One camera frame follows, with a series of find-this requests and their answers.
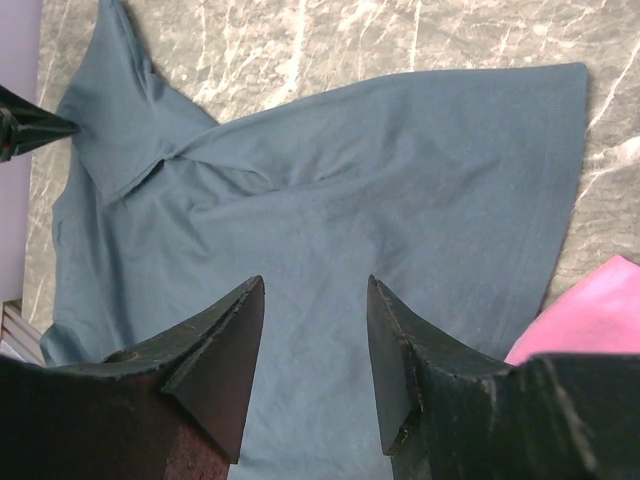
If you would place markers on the slate blue t shirt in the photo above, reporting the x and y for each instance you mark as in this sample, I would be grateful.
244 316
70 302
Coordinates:
453 187

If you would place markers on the pink t shirt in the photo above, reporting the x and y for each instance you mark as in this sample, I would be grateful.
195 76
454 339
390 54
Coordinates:
600 314

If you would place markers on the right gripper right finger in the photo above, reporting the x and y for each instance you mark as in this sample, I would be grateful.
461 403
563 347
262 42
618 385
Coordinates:
447 411

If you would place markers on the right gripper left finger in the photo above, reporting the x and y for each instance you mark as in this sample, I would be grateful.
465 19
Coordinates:
171 407

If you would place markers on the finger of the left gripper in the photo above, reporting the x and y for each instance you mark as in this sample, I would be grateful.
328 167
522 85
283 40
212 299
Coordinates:
26 127

